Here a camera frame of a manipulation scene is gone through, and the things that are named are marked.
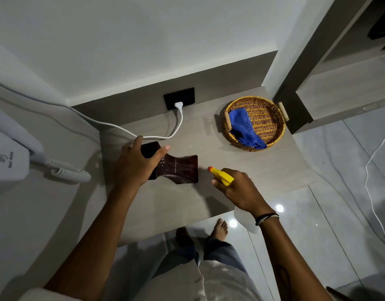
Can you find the person's left hand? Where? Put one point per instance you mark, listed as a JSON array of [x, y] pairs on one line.
[[131, 170]]

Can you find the person's right hand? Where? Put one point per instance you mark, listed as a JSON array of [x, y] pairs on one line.
[[242, 194]]

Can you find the person's right thumb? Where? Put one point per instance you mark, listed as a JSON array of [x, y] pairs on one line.
[[218, 184]]

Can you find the person's left thumb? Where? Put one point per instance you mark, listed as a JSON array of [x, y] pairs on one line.
[[161, 154]]

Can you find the yellow-nozzle spray bottle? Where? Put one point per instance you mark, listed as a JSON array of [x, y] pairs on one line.
[[223, 177]]

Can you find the dark brown wooden holder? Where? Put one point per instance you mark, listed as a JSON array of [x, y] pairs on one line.
[[180, 169]]

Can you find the person's left forearm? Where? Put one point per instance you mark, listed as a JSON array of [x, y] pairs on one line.
[[95, 247]]

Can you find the person's right forearm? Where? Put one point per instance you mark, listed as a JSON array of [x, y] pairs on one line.
[[289, 263]]

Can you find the person's right foot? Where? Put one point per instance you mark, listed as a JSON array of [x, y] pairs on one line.
[[220, 230]]

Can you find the person's foot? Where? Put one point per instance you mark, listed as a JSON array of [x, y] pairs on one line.
[[220, 230], [183, 236]]

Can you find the black wrist bands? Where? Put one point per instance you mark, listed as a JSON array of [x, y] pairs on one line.
[[266, 217]]

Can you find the blue cleaning cloth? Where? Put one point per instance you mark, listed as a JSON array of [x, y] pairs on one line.
[[245, 128]]

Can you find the person's left foot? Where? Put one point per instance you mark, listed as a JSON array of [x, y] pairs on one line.
[[183, 236]]

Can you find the blue jeans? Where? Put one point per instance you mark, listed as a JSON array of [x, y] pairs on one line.
[[222, 252]]

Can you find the round wicker basket tray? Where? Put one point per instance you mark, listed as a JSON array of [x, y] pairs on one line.
[[264, 119]]

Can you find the white shirt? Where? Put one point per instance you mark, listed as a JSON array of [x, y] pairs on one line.
[[198, 283]]

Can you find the grey wooden shelf unit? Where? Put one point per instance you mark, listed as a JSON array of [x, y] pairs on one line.
[[342, 75]]

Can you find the black wall socket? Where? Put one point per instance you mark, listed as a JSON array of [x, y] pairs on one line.
[[184, 96]]

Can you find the white wall hair dryer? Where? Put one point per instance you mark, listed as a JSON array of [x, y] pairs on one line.
[[7, 153]]

